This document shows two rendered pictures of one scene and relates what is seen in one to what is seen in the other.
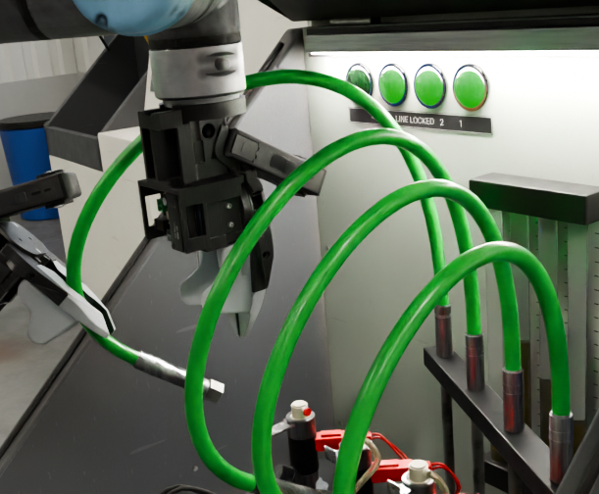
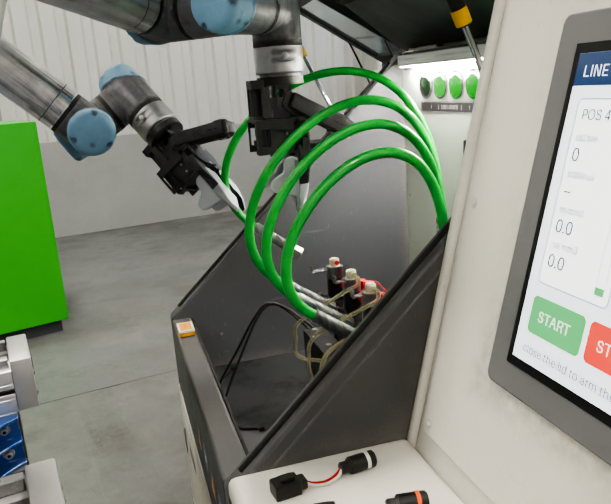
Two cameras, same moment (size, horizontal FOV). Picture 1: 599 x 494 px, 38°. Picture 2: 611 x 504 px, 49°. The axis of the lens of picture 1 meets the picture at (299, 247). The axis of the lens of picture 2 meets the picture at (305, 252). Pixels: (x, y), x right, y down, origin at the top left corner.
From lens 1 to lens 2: 0.42 m
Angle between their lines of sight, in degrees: 20
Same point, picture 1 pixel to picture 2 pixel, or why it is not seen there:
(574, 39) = not seen: hidden behind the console
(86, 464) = (244, 299)
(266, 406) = (268, 224)
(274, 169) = not seen: hidden behind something
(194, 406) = (248, 230)
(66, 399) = (235, 259)
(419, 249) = (450, 191)
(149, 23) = (224, 27)
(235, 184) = (290, 121)
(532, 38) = not seen: hidden behind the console
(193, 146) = (271, 100)
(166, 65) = (257, 55)
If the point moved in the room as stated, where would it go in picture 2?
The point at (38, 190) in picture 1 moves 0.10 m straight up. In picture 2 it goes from (211, 128) to (204, 69)
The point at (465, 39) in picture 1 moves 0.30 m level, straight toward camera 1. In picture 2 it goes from (464, 52) to (390, 52)
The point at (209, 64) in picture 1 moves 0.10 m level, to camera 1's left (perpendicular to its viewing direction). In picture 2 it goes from (277, 55) to (217, 60)
